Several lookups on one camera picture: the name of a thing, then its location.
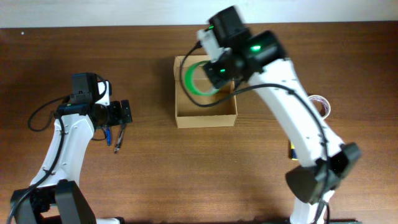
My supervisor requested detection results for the green tape roll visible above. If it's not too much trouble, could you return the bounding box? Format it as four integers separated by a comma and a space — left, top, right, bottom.
184, 60, 219, 96

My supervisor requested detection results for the cream masking tape roll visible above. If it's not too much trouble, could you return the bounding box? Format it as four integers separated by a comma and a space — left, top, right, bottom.
308, 95, 331, 120

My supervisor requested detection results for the yellow highlighter marker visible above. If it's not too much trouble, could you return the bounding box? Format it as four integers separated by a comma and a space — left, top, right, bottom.
289, 141, 298, 161

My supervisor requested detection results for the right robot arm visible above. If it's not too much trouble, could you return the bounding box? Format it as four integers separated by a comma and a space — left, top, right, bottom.
197, 6, 361, 223

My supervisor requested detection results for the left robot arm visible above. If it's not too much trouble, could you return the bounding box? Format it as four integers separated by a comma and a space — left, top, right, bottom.
7, 72, 132, 223

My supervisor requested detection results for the blue gel pen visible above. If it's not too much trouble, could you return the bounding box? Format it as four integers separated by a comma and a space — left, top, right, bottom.
105, 126, 112, 146

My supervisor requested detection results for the black clear gel pen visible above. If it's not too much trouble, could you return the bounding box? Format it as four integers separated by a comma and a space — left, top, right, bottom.
114, 124, 126, 154

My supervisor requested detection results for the open cardboard box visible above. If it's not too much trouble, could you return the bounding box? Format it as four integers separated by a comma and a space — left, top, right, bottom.
174, 55, 238, 129

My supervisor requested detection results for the right black cable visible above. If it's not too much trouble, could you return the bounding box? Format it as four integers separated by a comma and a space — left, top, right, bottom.
178, 42, 330, 224

